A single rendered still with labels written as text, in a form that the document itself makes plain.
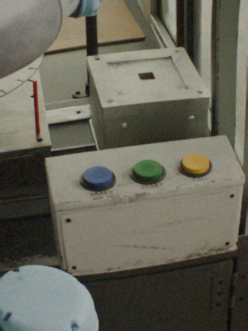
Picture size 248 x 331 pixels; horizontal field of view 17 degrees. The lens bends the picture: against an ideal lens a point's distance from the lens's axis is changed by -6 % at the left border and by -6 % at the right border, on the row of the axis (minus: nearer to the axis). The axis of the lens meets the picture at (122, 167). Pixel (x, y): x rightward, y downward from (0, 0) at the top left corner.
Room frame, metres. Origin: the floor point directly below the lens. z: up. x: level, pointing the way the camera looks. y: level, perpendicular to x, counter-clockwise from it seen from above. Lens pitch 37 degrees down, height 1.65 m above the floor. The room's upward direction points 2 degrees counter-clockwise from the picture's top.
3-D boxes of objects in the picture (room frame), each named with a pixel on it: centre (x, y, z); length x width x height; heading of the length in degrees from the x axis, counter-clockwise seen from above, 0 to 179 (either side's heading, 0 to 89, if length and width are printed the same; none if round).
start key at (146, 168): (0.98, -0.04, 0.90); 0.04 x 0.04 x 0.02
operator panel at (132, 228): (0.99, -0.03, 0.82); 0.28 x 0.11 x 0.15; 99
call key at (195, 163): (0.99, -0.10, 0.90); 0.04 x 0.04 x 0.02
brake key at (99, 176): (0.97, 0.03, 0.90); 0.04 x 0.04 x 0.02
